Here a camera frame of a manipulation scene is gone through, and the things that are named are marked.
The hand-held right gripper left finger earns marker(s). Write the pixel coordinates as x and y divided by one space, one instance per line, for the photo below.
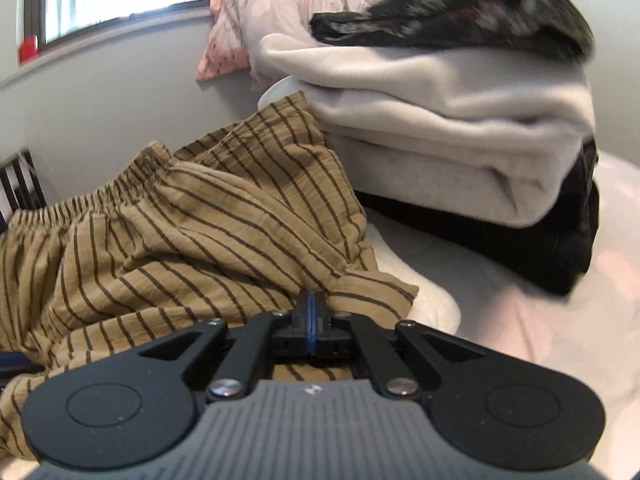
300 317

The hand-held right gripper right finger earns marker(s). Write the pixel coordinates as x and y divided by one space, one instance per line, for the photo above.
322 317

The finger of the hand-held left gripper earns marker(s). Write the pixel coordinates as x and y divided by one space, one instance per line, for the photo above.
12 362

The brown striped pants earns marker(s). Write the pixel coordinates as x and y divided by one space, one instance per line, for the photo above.
175 240

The white folded garment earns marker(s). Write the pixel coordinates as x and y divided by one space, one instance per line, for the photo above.
415 285

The black slatted headboard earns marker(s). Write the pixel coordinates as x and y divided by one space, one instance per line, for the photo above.
15 185

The grey pink-dotted bed sheet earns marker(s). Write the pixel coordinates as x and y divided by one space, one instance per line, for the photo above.
525 340

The black folded ribbed garment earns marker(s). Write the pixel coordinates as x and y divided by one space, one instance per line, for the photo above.
525 250

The light grey folded garment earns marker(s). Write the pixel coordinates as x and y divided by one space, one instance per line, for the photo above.
425 110

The red cup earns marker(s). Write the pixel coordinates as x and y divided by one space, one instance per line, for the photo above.
28 50

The grey pink-dotted pillow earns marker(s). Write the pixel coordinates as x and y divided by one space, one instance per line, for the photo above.
270 5

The dark floral garment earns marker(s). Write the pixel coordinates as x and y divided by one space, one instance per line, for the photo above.
450 15

